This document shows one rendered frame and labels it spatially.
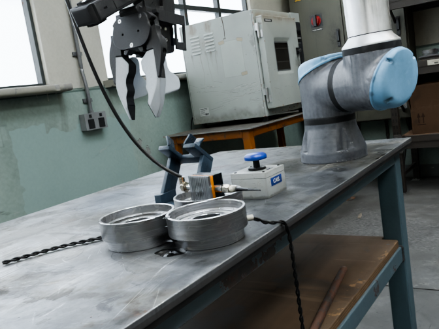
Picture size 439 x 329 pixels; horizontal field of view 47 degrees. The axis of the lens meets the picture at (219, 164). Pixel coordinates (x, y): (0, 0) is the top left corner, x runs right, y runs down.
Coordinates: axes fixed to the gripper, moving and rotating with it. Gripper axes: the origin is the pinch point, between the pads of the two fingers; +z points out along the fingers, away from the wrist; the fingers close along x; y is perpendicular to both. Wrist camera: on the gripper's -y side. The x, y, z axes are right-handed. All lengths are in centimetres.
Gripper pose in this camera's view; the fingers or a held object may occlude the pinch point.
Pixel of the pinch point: (140, 109)
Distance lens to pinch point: 72.7
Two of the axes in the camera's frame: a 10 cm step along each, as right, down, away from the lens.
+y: 5.7, -0.7, 8.2
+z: 0.7, 10.0, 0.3
